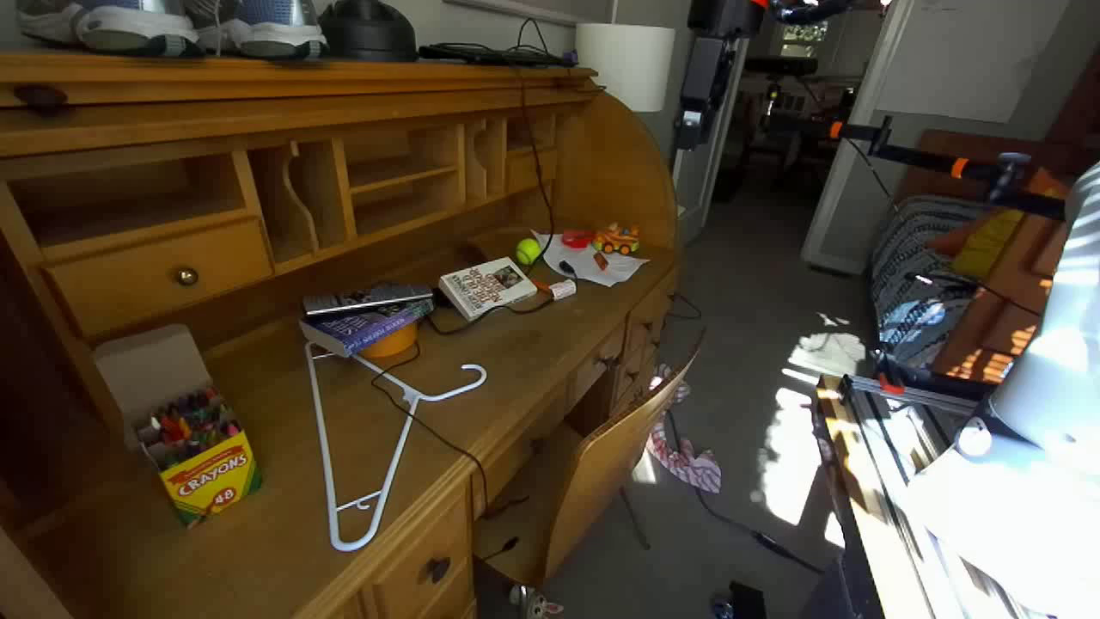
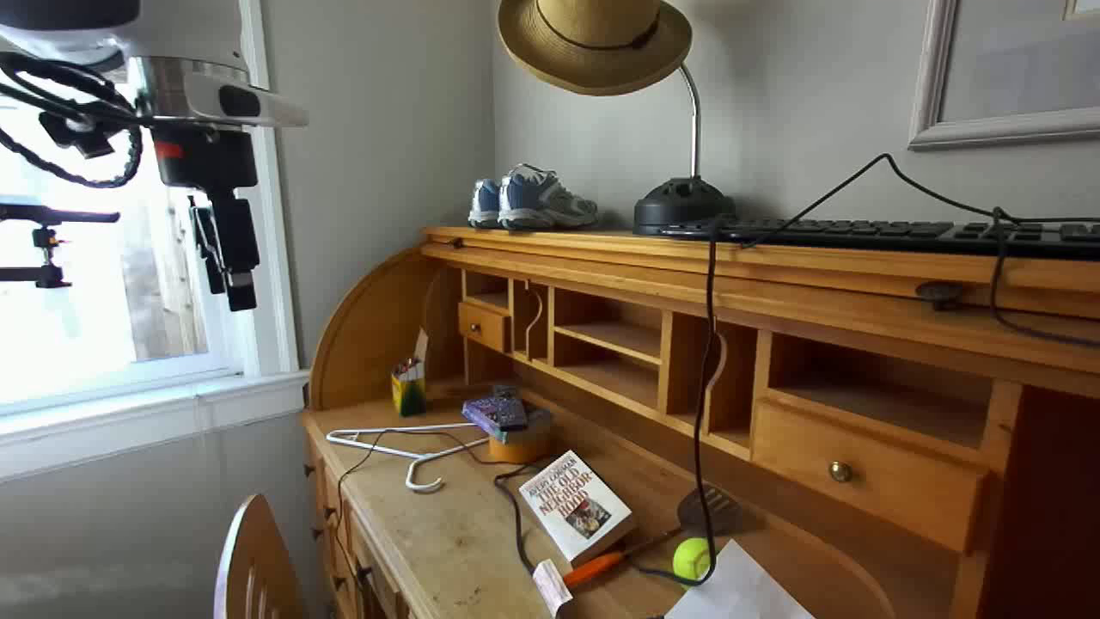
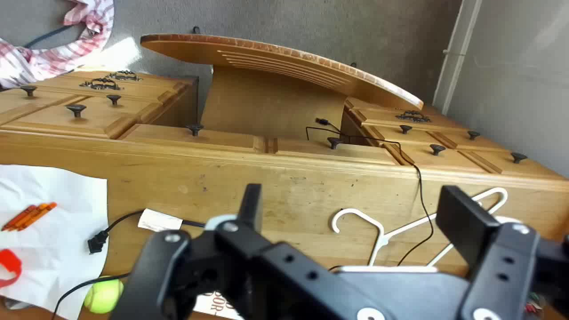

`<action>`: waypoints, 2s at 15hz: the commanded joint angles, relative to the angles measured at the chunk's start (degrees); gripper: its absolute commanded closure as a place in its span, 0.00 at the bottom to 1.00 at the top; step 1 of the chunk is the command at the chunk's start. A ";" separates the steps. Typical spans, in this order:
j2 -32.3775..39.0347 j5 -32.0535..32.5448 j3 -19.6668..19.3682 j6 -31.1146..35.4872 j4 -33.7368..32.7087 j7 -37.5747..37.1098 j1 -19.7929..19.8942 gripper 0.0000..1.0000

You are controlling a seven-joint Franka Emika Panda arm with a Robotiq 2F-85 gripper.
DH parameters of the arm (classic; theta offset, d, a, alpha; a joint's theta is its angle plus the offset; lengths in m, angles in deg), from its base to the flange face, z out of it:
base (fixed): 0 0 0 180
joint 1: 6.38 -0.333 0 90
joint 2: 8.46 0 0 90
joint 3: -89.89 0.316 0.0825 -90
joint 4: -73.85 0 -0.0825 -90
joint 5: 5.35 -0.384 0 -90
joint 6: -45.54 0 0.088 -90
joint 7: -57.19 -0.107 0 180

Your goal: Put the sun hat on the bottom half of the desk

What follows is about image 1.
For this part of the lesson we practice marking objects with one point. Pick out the crayon box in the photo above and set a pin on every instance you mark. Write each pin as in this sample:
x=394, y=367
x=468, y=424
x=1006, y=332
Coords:
x=177, y=422

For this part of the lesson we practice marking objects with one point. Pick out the left sneaker on desk top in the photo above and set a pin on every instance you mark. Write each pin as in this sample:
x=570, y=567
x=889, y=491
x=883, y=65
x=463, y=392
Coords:
x=109, y=26

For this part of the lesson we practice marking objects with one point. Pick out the black keyboard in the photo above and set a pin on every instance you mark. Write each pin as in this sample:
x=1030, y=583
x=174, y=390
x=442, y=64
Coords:
x=489, y=55

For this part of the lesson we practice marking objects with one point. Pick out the green tennis ball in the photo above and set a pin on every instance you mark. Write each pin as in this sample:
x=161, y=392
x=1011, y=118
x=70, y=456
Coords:
x=526, y=252

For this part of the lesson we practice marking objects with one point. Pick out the purple book stack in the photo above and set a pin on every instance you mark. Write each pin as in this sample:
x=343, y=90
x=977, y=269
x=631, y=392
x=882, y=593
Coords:
x=384, y=333

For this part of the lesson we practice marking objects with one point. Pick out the white calculator device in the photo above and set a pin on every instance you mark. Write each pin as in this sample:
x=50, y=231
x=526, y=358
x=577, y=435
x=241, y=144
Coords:
x=487, y=285

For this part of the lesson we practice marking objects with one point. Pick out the black tripod bar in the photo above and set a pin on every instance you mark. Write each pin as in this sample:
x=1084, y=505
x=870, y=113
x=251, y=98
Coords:
x=1008, y=179

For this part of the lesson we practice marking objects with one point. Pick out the white plastic hanger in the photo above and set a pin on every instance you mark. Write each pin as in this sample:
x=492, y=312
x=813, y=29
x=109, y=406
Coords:
x=362, y=422

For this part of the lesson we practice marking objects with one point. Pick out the striped bedding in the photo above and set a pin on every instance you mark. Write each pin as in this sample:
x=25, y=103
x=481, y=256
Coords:
x=912, y=285

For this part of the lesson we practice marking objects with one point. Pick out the silver remote control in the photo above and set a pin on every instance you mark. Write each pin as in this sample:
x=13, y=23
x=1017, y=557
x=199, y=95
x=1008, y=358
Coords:
x=366, y=301

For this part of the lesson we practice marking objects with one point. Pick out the wooden roll-top desk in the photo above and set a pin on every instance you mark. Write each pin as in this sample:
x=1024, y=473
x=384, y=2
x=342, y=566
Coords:
x=220, y=195

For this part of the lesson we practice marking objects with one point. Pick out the patterned cloth on floor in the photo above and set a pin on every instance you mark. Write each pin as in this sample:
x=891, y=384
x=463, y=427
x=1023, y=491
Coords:
x=677, y=457

